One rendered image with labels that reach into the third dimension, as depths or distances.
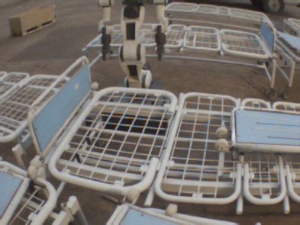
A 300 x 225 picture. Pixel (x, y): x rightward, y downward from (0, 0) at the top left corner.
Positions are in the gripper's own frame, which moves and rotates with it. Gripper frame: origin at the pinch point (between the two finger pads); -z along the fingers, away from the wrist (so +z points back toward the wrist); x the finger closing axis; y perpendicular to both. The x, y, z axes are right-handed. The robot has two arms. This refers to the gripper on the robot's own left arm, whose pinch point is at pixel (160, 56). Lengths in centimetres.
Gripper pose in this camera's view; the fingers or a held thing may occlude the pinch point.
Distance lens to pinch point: 219.9
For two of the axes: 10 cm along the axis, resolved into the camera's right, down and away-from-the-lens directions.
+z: -0.1, -9.4, -3.5
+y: 9.9, 0.5, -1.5
